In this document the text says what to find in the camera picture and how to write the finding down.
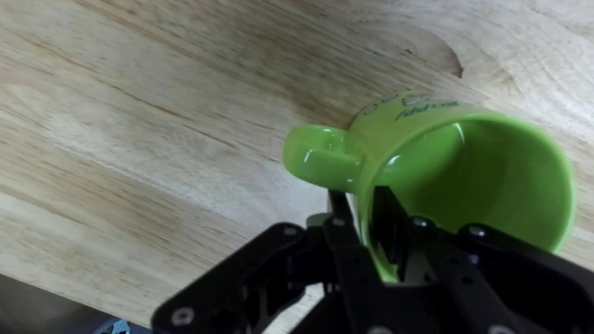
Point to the small blue object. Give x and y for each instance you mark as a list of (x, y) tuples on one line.
[(117, 327)]

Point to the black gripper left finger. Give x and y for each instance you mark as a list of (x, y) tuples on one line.
[(345, 261)]

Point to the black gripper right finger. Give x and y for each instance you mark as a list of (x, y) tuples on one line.
[(469, 279)]

